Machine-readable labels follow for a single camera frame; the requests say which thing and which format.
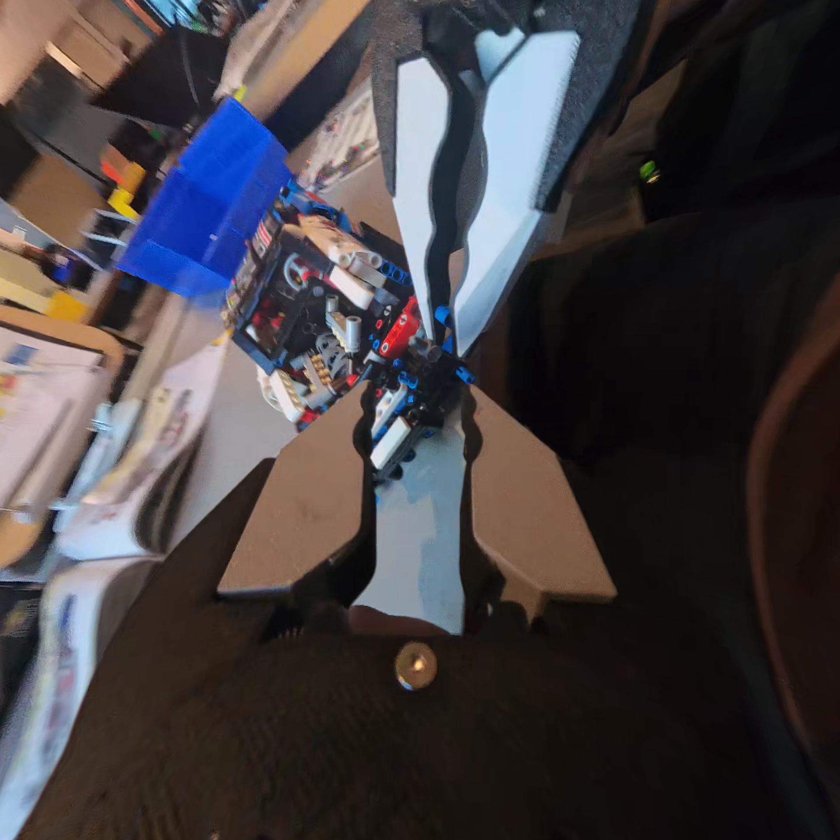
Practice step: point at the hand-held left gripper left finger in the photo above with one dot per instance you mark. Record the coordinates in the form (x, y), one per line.
(302, 518)

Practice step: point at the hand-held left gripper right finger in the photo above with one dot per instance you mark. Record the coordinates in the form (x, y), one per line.
(531, 518)

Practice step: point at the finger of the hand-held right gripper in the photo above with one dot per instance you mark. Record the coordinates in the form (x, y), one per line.
(525, 144)
(417, 164)

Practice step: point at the brick-built toy race car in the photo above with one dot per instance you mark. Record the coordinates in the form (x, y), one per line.
(308, 315)

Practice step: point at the holographic sticker sheet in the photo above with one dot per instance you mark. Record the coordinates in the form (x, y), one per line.
(341, 138)

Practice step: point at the blue plastic bin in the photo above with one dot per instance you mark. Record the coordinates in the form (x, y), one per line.
(210, 197)

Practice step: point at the open instruction booklet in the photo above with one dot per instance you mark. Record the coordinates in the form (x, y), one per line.
(72, 643)

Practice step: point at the black monitor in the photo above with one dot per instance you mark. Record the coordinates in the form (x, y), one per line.
(164, 79)

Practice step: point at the printed instruction paper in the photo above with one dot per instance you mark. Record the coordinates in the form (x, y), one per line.
(46, 420)

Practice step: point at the person's brown sweater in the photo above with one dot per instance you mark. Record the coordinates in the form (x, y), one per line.
(807, 525)

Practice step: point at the building-block instruction sheet on board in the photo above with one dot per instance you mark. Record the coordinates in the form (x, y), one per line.
(65, 325)

